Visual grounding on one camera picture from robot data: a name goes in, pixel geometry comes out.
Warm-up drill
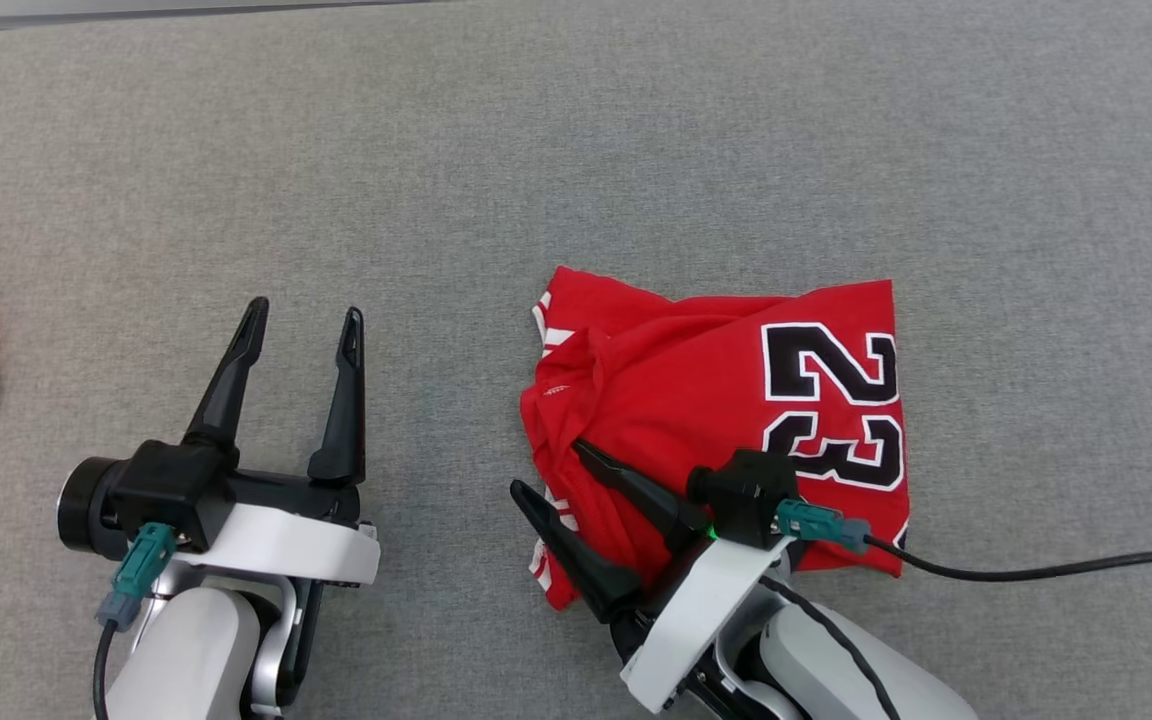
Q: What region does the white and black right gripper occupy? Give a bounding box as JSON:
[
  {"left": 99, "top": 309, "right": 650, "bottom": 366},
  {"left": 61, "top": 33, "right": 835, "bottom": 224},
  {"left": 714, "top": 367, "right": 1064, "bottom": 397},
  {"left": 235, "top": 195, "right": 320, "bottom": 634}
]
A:
[{"left": 510, "top": 440, "right": 797, "bottom": 713}]

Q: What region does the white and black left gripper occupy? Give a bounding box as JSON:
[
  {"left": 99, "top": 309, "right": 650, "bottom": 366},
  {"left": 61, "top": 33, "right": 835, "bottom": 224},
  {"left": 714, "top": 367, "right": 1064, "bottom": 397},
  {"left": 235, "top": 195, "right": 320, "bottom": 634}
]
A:
[{"left": 58, "top": 297, "right": 382, "bottom": 588}]

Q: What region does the red basketball jersey number 23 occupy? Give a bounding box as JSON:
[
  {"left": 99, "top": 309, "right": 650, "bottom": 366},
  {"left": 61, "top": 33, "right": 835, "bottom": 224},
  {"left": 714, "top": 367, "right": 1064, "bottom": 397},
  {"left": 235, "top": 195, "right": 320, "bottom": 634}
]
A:
[{"left": 519, "top": 265, "right": 912, "bottom": 611}]

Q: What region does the black cable with teal connector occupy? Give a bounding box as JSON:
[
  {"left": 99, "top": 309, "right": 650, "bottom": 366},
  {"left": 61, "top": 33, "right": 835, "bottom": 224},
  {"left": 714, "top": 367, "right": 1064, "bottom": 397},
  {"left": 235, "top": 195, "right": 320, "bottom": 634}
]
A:
[
  {"left": 776, "top": 498, "right": 1152, "bottom": 583},
  {"left": 91, "top": 523, "right": 179, "bottom": 720}
]

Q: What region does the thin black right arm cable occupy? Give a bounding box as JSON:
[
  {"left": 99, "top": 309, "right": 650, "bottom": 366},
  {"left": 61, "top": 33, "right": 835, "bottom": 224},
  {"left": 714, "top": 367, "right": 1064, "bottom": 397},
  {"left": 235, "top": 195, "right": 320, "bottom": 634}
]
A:
[{"left": 764, "top": 575, "right": 902, "bottom": 720}]

